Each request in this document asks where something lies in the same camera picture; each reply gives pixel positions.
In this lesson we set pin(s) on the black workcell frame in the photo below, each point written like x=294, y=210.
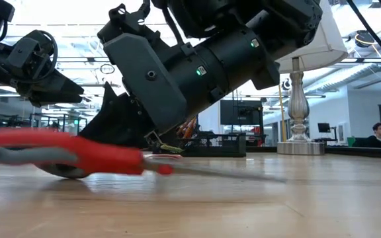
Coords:
x=63, y=114

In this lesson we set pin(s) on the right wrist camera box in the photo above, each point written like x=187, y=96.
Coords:
x=127, y=23

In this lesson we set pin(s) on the yellow-green textured object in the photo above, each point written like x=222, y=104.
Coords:
x=171, y=148

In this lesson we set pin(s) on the green panel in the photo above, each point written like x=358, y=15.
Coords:
x=351, y=142

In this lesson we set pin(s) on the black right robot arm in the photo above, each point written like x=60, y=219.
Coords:
x=230, y=63

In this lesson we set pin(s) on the silver lamp with white shade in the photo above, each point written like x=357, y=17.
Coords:
x=298, y=105

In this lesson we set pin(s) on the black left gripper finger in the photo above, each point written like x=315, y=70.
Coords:
x=61, y=87
x=55, y=101

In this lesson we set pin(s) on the orange pencil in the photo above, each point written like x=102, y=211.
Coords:
x=190, y=127
x=181, y=130

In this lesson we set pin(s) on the black aluminium rig frame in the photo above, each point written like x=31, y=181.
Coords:
x=359, y=152

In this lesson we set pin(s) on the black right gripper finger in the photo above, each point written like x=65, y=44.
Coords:
x=117, y=122

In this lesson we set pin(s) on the black mesh desk organizer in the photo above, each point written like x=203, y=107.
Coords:
x=217, y=145

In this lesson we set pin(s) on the small monitor on arm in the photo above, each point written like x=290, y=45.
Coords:
x=323, y=127

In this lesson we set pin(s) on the person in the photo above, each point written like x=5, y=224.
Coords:
x=377, y=137

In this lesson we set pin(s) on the black display screen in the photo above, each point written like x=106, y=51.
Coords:
x=240, y=114

